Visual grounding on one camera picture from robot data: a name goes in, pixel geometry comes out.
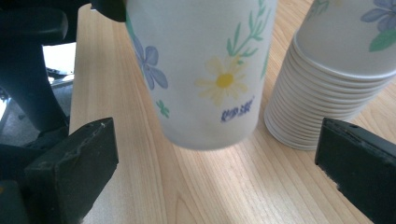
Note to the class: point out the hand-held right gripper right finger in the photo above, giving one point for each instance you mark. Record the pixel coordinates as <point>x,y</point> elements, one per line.
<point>361,161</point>

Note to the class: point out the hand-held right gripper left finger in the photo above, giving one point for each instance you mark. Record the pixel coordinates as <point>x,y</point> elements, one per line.
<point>71,168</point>

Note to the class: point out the stack of white paper cups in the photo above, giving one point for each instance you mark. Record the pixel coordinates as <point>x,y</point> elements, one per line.
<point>330,77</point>

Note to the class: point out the floral paper cup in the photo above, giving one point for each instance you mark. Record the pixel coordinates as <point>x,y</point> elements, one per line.
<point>202,71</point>

